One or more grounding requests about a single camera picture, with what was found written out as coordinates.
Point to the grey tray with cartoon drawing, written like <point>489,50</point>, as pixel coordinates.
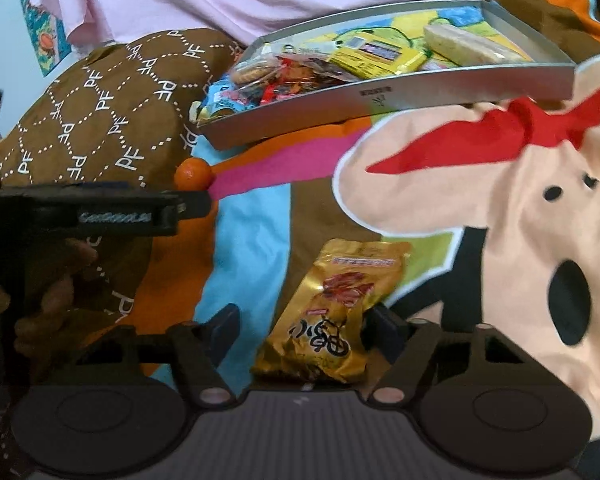
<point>547,74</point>

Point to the light blue candy packet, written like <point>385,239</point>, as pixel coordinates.
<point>224,98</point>

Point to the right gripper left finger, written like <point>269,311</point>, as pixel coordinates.
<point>199,349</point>

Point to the colourful cartoon monkey blanket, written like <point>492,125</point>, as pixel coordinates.
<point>500,203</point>

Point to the rice cracker bar pack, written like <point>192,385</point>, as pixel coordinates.
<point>466,48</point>

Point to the clear pack brown cookies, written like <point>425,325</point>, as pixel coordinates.
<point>254,70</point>

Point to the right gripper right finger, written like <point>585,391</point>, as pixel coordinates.
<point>409,347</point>

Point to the yellow snack packet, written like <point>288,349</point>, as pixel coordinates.
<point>370,57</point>

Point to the gold snack bag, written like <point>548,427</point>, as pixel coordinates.
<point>318,335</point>

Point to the red orange snack packet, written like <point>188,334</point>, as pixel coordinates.
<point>302,74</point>

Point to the brown PF patterned pillow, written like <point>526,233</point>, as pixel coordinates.
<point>120,114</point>

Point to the small orange fruit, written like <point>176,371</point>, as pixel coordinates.
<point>193,174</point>

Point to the colourful wall poster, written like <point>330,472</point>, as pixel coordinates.
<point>47,35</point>

